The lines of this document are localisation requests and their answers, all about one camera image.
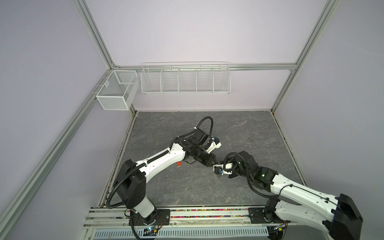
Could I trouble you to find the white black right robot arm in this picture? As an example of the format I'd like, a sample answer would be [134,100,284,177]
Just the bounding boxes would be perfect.
[223,151,364,240]

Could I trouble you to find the small white mesh basket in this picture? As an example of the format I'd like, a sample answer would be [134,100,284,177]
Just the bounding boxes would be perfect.
[96,70,140,111]

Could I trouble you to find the white vented cable duct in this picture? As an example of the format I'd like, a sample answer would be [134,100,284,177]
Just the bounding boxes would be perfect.
[92,226,269,240]

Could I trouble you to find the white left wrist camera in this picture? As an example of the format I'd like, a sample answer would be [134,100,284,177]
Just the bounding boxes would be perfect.
[206,137,222,154]

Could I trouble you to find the long white wire basket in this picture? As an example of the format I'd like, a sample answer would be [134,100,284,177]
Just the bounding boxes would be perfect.
[141,62,232,95]

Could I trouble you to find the aluminium frame corner post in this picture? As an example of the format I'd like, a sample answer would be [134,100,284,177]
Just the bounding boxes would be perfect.
[271,0,340,115]

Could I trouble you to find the aluminium base rail with beads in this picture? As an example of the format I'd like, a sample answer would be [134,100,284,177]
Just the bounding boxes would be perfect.
[84,206,303,229]

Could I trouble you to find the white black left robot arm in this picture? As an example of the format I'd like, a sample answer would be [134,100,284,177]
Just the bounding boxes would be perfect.
[106,128,221,221]

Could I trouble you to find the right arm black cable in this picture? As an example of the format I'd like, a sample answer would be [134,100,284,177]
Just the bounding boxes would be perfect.
[222,152,340,208]

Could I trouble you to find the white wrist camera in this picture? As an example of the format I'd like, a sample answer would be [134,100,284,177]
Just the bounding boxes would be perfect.
[213,163,233,176]
[206,137,222,154]

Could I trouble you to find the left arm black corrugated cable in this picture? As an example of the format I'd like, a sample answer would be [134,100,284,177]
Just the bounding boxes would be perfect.
[105,116,214,210]

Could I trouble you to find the left aluminium frame post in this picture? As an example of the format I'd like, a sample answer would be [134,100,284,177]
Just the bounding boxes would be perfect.
[73,1,136,117]

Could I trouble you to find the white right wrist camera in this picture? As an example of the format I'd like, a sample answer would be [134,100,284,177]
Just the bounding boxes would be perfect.
[213,163,233,176]

